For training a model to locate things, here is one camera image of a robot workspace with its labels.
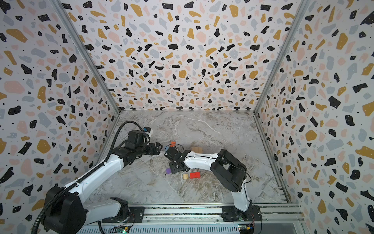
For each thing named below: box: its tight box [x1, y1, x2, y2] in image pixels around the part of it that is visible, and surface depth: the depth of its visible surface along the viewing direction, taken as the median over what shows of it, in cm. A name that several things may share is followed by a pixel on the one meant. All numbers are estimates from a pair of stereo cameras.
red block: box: [189, 172, 202, 180], surface depth 89 cm
